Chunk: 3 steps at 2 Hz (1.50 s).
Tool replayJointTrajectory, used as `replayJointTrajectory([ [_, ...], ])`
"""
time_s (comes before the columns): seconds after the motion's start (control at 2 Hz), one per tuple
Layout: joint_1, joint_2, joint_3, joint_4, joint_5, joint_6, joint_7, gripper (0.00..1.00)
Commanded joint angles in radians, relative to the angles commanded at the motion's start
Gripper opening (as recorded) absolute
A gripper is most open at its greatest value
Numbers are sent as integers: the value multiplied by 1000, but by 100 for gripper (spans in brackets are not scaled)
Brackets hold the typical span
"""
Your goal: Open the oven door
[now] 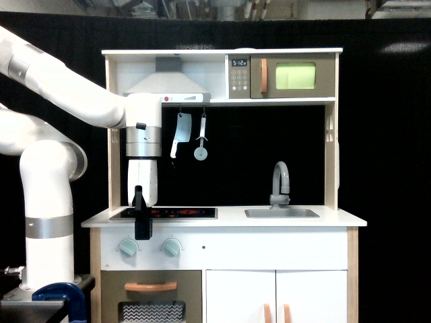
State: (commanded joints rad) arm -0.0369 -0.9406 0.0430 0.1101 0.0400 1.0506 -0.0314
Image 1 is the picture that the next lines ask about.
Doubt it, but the toy cleaver knife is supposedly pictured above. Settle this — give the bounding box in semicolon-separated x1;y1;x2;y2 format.
170;112;192;158

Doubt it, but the grey toy faucet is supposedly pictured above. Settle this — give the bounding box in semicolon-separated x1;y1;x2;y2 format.
270;161;290;209

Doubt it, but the grey toy sink basin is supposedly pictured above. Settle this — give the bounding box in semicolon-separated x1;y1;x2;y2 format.
245;209;320;219

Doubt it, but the white wooden toy kitchen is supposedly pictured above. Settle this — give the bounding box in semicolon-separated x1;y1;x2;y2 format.
83;48;366;322

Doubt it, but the mint stove knob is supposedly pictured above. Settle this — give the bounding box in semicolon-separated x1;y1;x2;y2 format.
162;238;182;258
118;239;138;258

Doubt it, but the white cabinet door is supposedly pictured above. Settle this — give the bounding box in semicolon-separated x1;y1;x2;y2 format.
206;270;276;322
276;271;347;322

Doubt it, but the black toy stovetop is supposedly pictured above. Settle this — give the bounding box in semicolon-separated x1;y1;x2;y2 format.
110;207;218;220

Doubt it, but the white range hood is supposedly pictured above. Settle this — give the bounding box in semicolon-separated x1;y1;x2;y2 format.
123;57;211;103

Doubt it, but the white side-mounted toy phone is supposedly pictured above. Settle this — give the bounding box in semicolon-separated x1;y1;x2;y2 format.
336;140;340;190

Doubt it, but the left mint stove knob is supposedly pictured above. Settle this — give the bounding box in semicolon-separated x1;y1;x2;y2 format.
118;239;138;258

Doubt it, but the right white cabinet door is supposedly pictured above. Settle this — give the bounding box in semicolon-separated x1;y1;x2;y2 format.
276;271;347;322

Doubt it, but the right mint stove knob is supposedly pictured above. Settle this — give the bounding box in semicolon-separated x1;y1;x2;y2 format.
162;238;182;258

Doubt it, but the toy pizza cutter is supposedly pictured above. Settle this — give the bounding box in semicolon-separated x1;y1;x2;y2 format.
194;113;208;162

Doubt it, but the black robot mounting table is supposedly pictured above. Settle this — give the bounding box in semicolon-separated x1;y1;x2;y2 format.
1;275;95;322

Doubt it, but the left white cabinet door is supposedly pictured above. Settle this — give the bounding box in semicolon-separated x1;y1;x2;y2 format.
206;270;276;322

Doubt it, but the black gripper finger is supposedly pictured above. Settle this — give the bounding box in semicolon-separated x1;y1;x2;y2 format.
132;185;152;240

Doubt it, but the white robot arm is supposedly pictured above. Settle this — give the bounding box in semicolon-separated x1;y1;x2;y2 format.
1;29;162;290

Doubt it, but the blue c-clamp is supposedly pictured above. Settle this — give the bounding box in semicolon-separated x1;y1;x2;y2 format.
32;283;87;323

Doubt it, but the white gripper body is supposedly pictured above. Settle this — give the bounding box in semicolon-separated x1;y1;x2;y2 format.
127;159;158;207

